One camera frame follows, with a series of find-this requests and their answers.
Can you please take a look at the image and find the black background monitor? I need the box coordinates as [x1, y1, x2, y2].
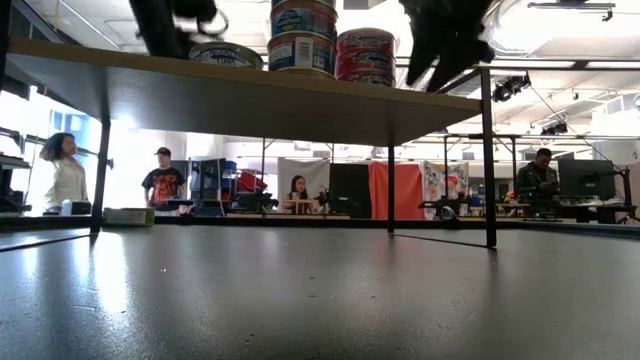
[557, 158, 617, 202]

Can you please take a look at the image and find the patterned cloth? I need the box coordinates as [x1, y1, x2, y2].
[422, 160, 470, 216]

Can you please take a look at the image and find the overhead metal rail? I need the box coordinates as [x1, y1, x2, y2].
[394, 57, 640, 71]

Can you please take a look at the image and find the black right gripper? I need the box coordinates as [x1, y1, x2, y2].
[398, 0, 497, 95]

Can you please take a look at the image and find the red label seafood can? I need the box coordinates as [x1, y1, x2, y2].
[336, 69, 397, 89]
[335, 47, 397, 76]
[336, 27, 398, 54]

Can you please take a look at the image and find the gold lid seafood can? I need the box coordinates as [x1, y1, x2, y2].
[103, 206, 156, 228]

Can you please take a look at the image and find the wooden cutting board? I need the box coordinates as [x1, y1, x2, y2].
[0, 0, 499, 250]

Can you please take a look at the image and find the black ceiling spotlight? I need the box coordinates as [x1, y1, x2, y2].
[538, 120, 570, 137]
[490, 73, 532, 104]

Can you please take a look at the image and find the black table mat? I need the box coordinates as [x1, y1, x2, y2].
[0, 222, 640, 360]

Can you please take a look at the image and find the pale lid pull tab can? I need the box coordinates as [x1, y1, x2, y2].
[266, 32, 338, 76]

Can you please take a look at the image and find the black panel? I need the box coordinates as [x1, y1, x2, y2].
[328, 162, 372, 220]

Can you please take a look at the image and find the person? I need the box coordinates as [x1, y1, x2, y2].
[515, 147, 560, 204]
[283, 174, 315, 215]
[38, 131, 90, 215]
[140, 146, 188, 217]

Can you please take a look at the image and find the white curtain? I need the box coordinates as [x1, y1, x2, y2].
[277, 157, 332, 201]

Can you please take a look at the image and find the gray desk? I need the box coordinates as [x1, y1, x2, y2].
[0, 153, 34, 216]

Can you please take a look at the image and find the orange cloth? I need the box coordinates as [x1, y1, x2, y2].
[368, 160, 426, 221]

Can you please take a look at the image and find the silver lid seafood can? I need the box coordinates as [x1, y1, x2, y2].
[269, 2, 339, 42]
[188, 40, 265, 71]

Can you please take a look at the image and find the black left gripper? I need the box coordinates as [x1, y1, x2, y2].
[128, 0, 221, 60]

